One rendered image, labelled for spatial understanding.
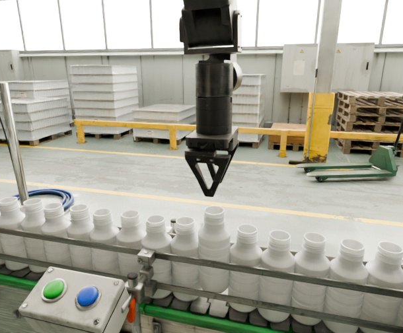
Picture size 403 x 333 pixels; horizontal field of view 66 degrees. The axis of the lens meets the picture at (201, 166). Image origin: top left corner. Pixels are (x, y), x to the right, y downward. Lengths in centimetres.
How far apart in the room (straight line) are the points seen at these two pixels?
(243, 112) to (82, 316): 552
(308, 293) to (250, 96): 536
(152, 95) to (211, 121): 776
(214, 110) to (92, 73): 650
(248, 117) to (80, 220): 534
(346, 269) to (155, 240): 33
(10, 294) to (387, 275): 76
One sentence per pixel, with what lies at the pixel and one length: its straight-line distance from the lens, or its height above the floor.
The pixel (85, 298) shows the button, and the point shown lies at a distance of 52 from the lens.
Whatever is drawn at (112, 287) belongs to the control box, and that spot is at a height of 112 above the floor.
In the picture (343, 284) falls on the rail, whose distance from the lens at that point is 58.
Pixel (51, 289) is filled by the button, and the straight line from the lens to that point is 56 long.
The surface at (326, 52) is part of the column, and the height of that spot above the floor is 167.
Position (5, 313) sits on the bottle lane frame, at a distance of 91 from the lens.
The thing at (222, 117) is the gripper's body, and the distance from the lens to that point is 47.
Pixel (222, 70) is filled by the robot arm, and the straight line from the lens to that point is 46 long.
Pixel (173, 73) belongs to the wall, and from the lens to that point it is 798.
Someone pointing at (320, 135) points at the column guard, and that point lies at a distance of 505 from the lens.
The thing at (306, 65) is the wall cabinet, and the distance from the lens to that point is 719.
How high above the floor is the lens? 144
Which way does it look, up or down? 18 degrees down
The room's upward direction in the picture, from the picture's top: straight up
